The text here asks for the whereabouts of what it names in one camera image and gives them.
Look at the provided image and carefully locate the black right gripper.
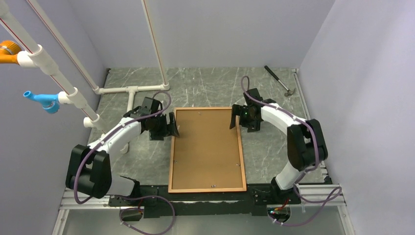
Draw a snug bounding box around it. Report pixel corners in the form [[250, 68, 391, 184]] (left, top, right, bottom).
[[230, 104, 260, 133]]

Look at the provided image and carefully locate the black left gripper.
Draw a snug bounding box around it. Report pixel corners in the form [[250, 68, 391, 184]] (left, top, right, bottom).
[[149, 112, 179, 141]]

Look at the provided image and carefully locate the brown backing board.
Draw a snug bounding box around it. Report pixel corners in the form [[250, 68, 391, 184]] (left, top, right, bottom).
[[172, 109, 244, 190]]

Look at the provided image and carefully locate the wooden picture frame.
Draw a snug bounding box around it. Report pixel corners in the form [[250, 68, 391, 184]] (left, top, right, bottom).
[[167, 107, 248, 194]]

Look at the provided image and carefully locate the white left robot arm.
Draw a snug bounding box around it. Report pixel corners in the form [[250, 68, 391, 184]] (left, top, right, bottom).
[[66, 97, 180, 206]]

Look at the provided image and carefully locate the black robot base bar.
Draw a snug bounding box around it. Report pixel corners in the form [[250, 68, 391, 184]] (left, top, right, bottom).
[[108, 180, 301, 218]]

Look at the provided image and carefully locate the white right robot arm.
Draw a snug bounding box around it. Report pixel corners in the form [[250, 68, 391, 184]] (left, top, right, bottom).
[[230, 88, 328, 203]]

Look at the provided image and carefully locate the blue faucet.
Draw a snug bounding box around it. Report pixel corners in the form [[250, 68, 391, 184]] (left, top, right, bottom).
[[23, 91, 60, 114]]

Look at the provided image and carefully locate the white pvc pipe stand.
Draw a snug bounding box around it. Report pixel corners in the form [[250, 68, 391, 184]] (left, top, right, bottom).
[[0, 0, 170, 132]]

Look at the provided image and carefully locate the orange faucet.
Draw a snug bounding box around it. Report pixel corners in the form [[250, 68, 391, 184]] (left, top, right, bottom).
[[0, 40, 22, 65]]

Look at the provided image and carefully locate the black handled hammer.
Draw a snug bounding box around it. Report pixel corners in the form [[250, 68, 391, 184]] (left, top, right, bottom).
[[264, 65, 296, 97]]

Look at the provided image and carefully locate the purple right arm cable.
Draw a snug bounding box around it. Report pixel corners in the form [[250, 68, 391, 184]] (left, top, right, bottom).
[[240, 75, 343, 228]]

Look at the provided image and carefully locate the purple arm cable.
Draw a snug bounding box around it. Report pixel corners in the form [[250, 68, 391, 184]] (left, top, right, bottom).
[[240, 75, 343, 228], [72, 91, 176, 235]]

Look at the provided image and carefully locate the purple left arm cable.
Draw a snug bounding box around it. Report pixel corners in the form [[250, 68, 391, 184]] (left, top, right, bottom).
[[72, 91, 176, 235]]

